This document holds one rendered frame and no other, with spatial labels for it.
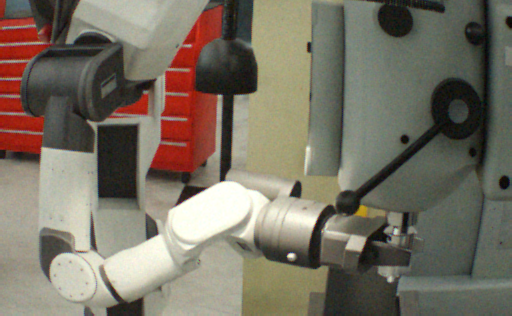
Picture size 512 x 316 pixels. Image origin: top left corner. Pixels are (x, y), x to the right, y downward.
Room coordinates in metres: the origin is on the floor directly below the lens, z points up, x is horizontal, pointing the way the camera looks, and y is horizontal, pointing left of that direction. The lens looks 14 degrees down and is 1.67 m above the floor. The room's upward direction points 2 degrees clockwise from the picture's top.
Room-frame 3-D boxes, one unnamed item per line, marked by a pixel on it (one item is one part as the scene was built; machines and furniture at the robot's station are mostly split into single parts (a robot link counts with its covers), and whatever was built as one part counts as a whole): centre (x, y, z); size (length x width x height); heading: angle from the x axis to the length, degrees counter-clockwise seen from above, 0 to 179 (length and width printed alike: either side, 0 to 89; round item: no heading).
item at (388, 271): (1.21, -0.19, 1.23); 0.05 x 0.05 x 0.05
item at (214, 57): (1.20, 0.04, 1.47); 0.07 x 0.07 x 0.06
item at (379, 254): (1.18, -0.17, 1.24); 0.06 x 0.02 x 0.03; 63
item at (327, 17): (1.22, -0.08, 1.44); 0.04 x 0.04 x 0.21; 86
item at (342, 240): (1.25, -0.11, 1.24); 0.13 x 0.12 x 0.10; 153
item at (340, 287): (1.57, -0.19, 1.04); 0.22 x 0.12 x 0.20; 176
